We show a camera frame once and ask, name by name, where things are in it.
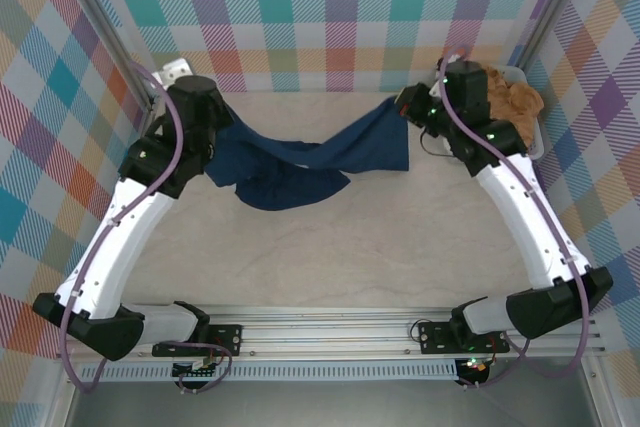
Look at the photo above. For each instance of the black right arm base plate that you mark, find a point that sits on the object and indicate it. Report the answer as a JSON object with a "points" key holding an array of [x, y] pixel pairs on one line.
{"points": [[435, 337]]}

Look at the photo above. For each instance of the aluminium frame post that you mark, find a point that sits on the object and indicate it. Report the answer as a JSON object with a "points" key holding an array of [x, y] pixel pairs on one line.
{"points": [[550, 7], [112, 22]]}

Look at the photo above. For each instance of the tan t-shirt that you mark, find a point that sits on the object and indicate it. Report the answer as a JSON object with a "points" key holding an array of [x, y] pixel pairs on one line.
{"points": [[520, 107]]}

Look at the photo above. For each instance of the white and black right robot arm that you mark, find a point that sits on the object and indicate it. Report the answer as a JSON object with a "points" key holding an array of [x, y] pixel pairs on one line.
{"points": [[530, 227]]}

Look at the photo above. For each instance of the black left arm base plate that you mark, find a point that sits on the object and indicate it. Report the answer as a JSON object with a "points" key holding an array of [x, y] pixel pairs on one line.
{"points": [[225, 339]]}

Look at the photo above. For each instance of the grey metal base panel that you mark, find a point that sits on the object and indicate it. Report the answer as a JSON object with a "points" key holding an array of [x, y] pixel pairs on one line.
{"points": [[325, 407]]}

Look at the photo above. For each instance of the navy blue printed t-shirt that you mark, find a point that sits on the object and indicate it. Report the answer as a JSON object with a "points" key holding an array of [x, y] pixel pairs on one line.
{"points": [[320, 162]]}

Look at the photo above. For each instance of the white plastic basket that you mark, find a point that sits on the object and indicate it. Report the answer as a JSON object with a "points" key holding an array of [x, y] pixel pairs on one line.
{"points": [[537, 147]]}

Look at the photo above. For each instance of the aluminium mounting rail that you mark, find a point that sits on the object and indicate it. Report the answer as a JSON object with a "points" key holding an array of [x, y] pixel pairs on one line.
{"points": [[325, 332]]}

